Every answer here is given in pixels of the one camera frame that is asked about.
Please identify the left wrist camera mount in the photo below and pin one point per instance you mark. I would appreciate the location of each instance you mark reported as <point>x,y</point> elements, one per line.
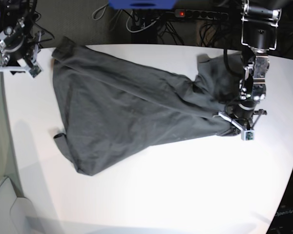
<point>245,126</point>

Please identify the blue box overhead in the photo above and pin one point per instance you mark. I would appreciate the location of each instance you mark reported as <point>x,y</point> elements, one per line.
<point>142,4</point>

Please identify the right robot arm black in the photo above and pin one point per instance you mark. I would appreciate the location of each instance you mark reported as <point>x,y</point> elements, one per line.
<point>16,21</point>

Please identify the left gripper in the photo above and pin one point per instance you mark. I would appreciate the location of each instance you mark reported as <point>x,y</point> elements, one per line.
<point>241,110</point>

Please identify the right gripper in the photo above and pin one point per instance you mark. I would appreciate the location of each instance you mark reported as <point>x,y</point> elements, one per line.
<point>15,45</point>

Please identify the grey bin at left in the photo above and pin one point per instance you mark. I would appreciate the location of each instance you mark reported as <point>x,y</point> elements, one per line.
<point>17,214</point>

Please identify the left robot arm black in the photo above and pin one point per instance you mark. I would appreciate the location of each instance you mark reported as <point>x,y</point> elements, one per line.
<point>260,20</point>

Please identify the black power strip red switch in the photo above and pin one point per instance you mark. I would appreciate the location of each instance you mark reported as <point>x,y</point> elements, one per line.
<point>202,15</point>

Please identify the dark grey t-shirt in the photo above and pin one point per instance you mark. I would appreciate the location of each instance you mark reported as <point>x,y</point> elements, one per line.
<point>112,108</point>

